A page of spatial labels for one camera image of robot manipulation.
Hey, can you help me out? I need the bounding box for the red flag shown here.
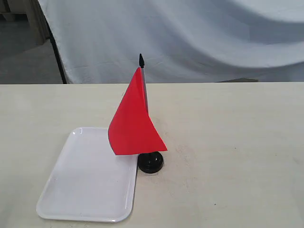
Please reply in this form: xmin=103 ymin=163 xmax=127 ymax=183
xmin=108 ymin=54 xmax=167 ymax=155

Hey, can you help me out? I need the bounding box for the black round flag base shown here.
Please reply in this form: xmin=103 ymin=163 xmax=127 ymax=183
xmin=137 ymin=152 xmax=164 ymax=174

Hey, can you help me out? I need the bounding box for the white backdrop cloth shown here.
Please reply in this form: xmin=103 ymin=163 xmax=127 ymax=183
xmin=40 ymin=0 xmax=304 ymax=84

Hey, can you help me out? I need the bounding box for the white plastic tray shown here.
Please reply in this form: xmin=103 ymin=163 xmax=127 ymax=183
xmin=36 ymin=127 xmax=137 ymax=223

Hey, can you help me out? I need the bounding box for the black backdrop stand pole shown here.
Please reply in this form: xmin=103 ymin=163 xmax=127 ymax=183
xmin=47 ymin=23 xmax=67 ymax=84

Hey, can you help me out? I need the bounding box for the wooden furniture in background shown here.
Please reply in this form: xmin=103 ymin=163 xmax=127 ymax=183
xmin=0 ymin=0 xmax=50 ymax=45

